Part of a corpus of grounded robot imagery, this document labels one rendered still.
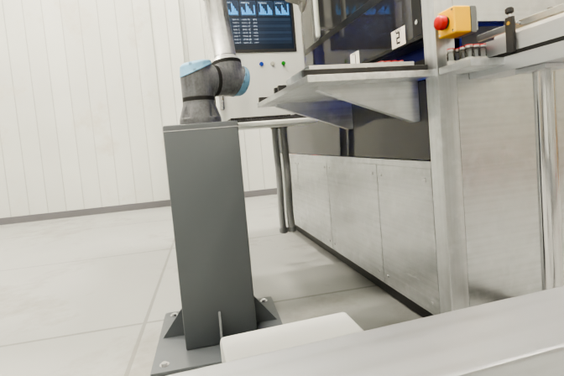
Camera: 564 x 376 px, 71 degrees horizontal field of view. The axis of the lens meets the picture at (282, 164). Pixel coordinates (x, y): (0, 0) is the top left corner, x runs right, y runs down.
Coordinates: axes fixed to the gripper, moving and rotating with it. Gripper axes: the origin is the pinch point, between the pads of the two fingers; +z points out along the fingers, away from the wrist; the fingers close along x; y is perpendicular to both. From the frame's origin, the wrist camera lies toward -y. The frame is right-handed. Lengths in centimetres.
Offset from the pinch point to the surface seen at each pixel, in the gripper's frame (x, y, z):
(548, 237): 33, -50, 70
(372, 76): 11.0, -14.8, 23.0
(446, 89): 12.6, -37.9, 28.0
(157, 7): -365, 47, -123
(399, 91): 2.5, -28.7, 26.6
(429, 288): 2, -35, 92
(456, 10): 21.7, -35.4, 8.0
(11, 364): -42, 105, 109
